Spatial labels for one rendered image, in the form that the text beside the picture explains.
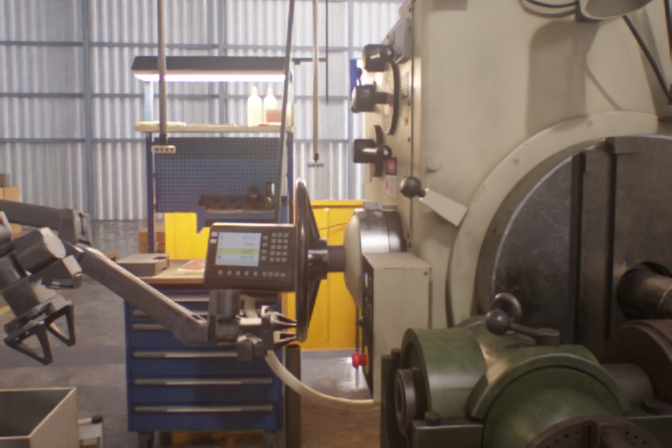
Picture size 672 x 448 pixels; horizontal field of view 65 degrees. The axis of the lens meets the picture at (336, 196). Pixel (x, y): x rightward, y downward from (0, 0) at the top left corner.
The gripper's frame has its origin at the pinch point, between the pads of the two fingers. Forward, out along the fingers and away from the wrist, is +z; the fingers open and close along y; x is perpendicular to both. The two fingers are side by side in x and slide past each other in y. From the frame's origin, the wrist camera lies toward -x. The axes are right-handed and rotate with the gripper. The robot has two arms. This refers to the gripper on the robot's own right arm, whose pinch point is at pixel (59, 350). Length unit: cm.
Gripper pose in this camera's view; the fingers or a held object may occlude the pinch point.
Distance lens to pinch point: 115.1
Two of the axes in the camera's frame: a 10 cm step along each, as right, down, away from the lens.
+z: 5.0, 8.6, 0.9
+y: -0.6, -0.7, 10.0
